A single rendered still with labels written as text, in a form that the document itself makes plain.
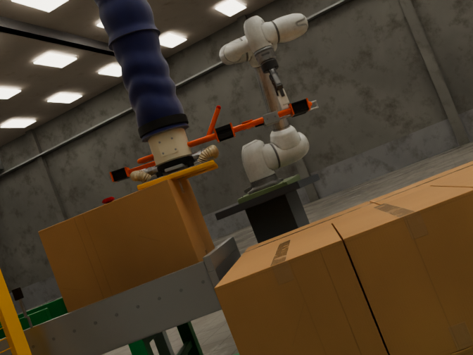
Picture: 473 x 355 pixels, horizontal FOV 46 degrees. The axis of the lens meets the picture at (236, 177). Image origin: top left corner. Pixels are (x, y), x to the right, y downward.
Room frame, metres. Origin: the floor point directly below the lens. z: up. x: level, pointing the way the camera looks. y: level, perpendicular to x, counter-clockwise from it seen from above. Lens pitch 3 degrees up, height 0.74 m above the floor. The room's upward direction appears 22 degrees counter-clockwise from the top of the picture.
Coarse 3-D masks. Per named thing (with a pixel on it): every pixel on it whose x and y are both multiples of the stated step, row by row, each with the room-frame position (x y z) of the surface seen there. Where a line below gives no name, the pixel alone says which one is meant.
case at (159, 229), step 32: (160, 192) 2.24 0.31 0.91; (192, 192) 2.60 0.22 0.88; (64, 224) 2.29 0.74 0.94; (96, 224) 2.28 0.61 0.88; (128, 224) 2.26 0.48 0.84; (160, 224) 2.25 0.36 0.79; (192, 224) 2.37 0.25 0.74; (64, 256) 2.30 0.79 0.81; (96, 256) 2.28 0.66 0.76; (128, 256) 2.27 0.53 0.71; (160, 256) 2.25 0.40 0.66; (192, 256) 2.24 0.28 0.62; (64, 288) 2.30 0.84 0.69; (96, 288) 2.29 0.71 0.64; (128, 288) 2.27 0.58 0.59
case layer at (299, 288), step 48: (432, 192) 1.85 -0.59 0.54; (288, 240) 2.17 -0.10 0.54; (336, 240) 1.59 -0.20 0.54; (384, 240) 1.56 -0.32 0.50; (432, 240) 1.55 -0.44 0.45; (240, 288) 1.61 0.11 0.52; (288, 288) 1.60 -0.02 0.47; (336, 288) 1.58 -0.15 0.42; (384, 288) 1.57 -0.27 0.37; (432, 288) 1.55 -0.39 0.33; (240, 336) 1.62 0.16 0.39; (288, 336) 1.60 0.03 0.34; (336, 336) 1.59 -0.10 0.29; (384, 336) 1.57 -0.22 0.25; (432, 336) 1.56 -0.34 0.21
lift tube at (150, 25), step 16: (96, 0) 2.38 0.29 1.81; (112, 0) 2.33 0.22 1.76; (128, 0) 2.33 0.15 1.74; (144, 0) 2.39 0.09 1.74; (112, 16) 2.33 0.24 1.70; (128, 16) 2.32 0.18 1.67; (144, 16) 2.36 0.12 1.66; (112, 32) 2.36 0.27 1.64; (128, 32) 2.32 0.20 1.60; (112, 48) 2.44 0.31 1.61
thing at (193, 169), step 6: (192, 162) 2.34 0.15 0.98; (204, 162) 2.31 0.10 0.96; (210, 162) 2.30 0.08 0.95; (186, 168) 2.31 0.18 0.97; (192, 168) 2.30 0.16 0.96; (198, 168) 2.30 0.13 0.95; (204, 168) 2.34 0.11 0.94; (156, 174) 2.34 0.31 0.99; (162, 174) 2.34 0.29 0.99; (168, 174) 2.31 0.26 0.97; (174, 174) 2.30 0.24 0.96; (180, 174) 2.30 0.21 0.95; (186, 174) 2.31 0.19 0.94; (150, 180) 2.31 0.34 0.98; (156, 180) 2.30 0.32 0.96; (162, 180) 2.30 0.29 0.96; (138, 186) 2.30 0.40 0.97; (144, 186) 2.30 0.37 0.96
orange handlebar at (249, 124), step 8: (312, 104) 2.43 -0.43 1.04; (280, 112) 2.41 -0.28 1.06; (288, 112) 2.41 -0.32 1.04; (248, 120) 2.41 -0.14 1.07; (256, 120) 2.41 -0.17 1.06; (240, 128) 2.41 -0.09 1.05; (248, 128) 2.45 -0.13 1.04; (208, 136) 2.41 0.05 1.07; (192, 144) 2.41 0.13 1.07; (144, 160) 2.41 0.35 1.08; (152, 160) 2.46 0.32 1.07; (136, 168) 2.69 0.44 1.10
